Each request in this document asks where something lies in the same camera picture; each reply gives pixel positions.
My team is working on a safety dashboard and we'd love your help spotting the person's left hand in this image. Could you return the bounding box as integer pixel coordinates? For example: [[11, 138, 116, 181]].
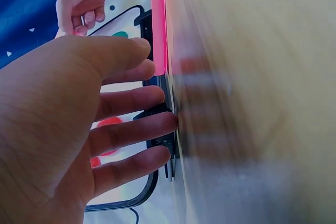
[[0, 36, 179, 224]]

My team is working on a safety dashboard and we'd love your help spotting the thin black cable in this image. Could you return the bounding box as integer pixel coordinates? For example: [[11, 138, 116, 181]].
[[129, 207, 140, 224]]

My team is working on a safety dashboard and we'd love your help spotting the pink sticky note pad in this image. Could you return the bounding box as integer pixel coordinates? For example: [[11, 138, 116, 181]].
[[150, 0, 174, 77]]

